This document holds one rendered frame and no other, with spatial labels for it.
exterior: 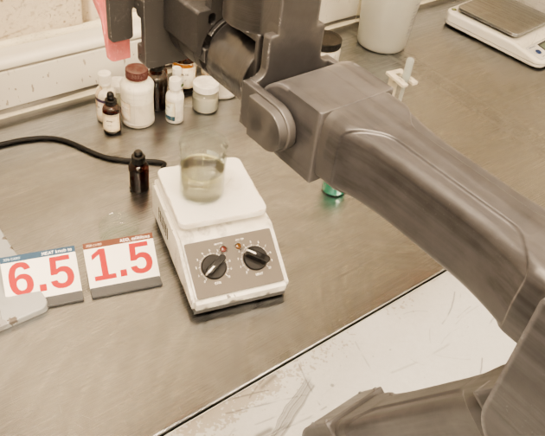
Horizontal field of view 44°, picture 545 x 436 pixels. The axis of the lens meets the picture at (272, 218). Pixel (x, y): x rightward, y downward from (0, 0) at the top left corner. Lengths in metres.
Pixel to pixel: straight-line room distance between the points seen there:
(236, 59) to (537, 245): 0.26
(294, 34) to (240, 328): 0.46
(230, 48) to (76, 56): 0.70
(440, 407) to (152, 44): 0.36
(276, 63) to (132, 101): 0.67
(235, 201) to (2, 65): 0.46
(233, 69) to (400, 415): 0.29
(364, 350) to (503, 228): 0.50
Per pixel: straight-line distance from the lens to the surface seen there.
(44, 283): 0.90
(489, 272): 0.40
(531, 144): 1.32
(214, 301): 0.85
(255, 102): 0.47
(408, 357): 0.88
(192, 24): 0.54
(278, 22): 0.48
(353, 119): 0.44
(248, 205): 0.89
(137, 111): 1.15
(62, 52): 1.20
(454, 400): 0.48
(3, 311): 0.89
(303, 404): 0.81
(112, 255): 0.90
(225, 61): 0.53
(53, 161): 1.11
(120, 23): 0.59
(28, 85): 1.20
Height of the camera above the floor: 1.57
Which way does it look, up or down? 42 degrees down
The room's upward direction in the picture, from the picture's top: 8 degrees clockwise
